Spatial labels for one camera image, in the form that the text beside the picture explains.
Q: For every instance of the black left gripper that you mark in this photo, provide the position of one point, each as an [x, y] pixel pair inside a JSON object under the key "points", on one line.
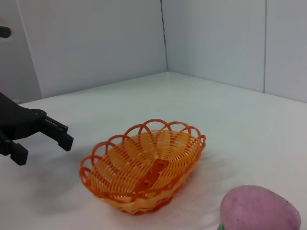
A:
{"points": [[14, 119]]}

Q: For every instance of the orange woven plastic basket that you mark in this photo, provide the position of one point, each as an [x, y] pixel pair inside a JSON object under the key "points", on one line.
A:
{"points": [[144, 163]]}

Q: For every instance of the pink toy peach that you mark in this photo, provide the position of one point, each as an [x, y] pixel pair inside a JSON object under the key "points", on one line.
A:
{"points": [[259, 210]]}

